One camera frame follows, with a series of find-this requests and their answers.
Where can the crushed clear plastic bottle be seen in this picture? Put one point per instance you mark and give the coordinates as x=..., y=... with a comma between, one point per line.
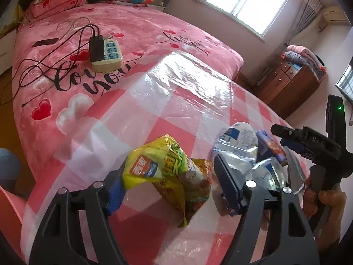
x=234, y=159

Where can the pink folded quilt pillow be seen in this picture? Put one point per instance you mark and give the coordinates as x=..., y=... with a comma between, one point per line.
x=50, y=7

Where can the brown wooden dresser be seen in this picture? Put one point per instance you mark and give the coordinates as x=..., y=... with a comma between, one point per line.
x=286, y=86

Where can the black charger adapter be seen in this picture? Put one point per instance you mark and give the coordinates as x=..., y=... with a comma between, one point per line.
x=96, y=48

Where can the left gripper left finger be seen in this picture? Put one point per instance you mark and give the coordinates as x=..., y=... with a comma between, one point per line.
x=59, y=238

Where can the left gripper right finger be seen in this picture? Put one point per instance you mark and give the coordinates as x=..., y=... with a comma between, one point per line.
x=289, y=238

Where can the white bedside cabinet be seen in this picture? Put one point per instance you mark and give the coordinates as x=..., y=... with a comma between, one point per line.
x=7, y=45

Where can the yellow tissue pack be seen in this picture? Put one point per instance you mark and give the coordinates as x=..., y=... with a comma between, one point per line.
x=269, y=147

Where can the white power strip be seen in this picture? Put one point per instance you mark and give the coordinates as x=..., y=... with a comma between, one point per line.
x=113, y=58

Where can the black silver snack bag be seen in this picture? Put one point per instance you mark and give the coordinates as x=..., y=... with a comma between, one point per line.
x=296, y=176

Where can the yellow green noodle wrapper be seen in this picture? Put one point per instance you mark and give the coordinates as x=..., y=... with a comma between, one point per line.
x=183, y=182

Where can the grey curtain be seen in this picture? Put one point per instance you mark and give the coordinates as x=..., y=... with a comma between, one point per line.
x=307, y=13

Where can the folded blankets on dresser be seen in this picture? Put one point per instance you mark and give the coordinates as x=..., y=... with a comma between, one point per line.
x=303, y=56

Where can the wall mounted television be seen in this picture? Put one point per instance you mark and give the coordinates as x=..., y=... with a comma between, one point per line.
x=345, y=83

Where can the pink plastic basin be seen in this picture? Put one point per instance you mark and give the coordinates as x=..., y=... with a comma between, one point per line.
x=12, y=212

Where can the blue cushioned stool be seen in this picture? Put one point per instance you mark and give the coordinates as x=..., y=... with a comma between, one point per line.
x=10, y=167

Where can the black phone on bed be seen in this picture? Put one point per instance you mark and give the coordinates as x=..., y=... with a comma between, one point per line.
x=45, y=42

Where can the air conditioner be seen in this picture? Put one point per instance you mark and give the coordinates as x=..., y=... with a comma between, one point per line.
x=333, y=16

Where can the pink bed with blanket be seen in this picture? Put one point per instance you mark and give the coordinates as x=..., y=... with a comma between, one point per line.
x=65, y=63

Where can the red white checkered tablecloth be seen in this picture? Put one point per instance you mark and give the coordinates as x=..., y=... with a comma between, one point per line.
x=176, y=95

